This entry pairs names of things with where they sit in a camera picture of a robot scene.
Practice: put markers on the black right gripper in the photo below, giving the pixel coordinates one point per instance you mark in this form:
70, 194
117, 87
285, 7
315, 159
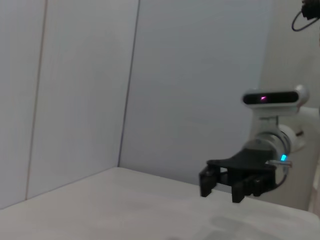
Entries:
247, 160

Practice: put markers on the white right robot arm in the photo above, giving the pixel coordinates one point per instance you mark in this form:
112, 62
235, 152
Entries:
282, 140

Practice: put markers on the right gripper silver plug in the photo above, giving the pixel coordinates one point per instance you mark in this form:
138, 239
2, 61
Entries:
280, 163

